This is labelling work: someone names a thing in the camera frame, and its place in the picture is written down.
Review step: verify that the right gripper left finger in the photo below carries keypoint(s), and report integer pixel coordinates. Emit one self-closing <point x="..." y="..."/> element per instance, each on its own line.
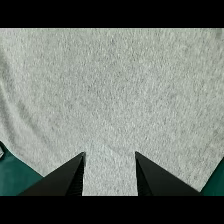
<point x="63" y="180"/>

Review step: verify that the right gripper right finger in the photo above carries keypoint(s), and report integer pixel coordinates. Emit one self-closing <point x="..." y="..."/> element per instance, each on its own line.
<point x="160" y="181"/>

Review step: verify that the white garment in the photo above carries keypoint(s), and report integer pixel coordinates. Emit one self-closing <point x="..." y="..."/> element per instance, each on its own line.
<point x="113" y="93"/>

